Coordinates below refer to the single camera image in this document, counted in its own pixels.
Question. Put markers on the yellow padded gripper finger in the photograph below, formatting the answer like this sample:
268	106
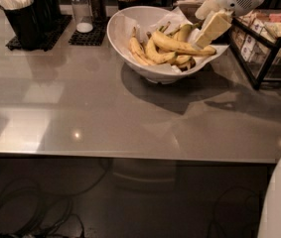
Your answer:
215	24
206	8

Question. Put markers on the large top yellow banana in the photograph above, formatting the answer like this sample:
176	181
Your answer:
167	43

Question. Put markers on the greenish banana at back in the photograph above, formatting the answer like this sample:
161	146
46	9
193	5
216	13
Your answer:
182	33

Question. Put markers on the white paper bowl liner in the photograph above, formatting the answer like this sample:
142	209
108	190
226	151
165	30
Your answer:
166	20

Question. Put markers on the lower small yellow banana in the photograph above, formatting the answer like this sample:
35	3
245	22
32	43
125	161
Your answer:
184	62

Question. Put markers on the middle curved yellow banana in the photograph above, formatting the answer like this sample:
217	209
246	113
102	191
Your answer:
155	56

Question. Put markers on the left yellow banana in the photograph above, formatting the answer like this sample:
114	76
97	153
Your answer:
137	51

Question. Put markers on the white ceramic bowl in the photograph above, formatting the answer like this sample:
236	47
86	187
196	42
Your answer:
126	53

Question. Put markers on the dark pepper shaker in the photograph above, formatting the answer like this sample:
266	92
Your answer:
98	10

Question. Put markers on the black rubber mat centre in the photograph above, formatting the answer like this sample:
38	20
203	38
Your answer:
93	38

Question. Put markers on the black rubber mat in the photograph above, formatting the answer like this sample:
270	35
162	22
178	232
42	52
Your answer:
47	40
93	38

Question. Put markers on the clear salt shaker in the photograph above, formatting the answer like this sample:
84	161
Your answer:
80	10

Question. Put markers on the rear black utensil cup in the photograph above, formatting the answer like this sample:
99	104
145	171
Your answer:
47	12

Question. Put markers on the black utensil cup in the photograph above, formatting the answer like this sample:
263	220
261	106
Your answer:
47	12
21	16

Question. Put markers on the front black utensil cup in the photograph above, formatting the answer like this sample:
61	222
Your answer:
21	16

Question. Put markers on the black rubber mat left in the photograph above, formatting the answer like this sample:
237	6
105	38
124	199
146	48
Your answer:
47	40

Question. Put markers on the black wire condiment rack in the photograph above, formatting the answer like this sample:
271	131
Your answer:
256	43

